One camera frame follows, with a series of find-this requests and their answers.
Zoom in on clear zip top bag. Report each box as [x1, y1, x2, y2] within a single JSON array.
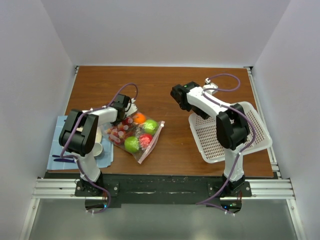
[[102, 111, 165, 164]]

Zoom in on white plastic basket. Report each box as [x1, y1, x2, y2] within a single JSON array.
[[188, 101, 273, 164]]

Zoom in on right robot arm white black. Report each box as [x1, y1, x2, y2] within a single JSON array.
[[170, 81, 256, 201]]

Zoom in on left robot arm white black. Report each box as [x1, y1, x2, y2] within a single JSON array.
[[58, 94, 132, 196]]

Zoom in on orange fake orange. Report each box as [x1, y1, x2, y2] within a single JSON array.
[[132, 112, 147, 125]]

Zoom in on green fake apple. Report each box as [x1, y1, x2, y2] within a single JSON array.
[[124, 136, 140, 154]]

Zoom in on red fake apple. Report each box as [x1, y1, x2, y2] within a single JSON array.
[[138, 133, 153, 149]]

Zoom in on beige ceramic plate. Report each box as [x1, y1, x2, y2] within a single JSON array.
[[94, 127, 102, 149]]

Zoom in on white ceramic cup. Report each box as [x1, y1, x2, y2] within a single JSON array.
[[92, 142, 105, 158]]

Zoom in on blue checkered cloth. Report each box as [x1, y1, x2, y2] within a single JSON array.
[[46, 116, 114, 171]]

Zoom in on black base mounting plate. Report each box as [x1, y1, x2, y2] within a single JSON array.
[[74, 174, 252, 208]]

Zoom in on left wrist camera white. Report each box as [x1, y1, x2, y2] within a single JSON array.
[[125, 98, 138, 117]]

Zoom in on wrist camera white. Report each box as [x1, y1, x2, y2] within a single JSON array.
[[125, 98, 138, 117], [202, 77, 218, 95]]

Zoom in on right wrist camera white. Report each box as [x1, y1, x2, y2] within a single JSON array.
[[202, 77, 218, 95]]

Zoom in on blue handled utensil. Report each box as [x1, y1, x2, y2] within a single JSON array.
[[52, 155, 75, 163]]

